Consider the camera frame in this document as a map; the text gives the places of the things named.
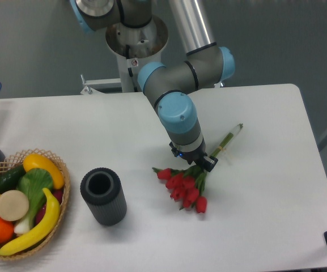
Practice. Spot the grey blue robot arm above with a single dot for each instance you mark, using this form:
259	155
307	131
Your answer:
137	37

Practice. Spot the yellow banana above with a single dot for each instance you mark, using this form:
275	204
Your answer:
37	233

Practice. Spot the green bok choy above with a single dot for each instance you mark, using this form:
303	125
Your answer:
32	184

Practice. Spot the dark grey ribbed vase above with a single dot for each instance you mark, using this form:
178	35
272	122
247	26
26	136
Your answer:
102	191

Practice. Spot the beige round slice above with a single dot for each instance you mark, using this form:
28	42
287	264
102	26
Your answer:
13	205

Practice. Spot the green cucumber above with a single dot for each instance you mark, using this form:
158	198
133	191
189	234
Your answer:
10	178

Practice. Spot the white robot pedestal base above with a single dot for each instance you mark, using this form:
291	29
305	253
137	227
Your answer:
127	81

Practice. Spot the purple red vegetable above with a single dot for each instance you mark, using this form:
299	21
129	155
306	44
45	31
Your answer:
58	194

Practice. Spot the red tulip bouquet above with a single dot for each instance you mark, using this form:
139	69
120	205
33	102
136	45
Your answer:
188	185

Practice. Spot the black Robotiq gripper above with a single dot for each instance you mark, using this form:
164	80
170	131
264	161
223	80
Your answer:
196	155

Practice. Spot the woven wicker basket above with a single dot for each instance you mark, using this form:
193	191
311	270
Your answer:
16	160

